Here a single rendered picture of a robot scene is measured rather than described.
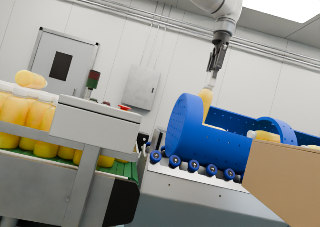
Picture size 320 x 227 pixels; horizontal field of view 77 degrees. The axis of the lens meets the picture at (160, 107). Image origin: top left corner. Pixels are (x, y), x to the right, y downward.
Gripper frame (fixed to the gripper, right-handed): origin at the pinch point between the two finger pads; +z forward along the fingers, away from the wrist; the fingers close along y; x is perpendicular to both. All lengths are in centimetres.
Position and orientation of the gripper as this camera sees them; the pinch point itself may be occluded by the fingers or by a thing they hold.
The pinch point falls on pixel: (210, 79)
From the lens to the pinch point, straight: 91.3
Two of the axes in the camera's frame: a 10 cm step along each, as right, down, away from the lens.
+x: -9.5, -2.6, -1.5
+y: -1.6, 0.0, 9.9
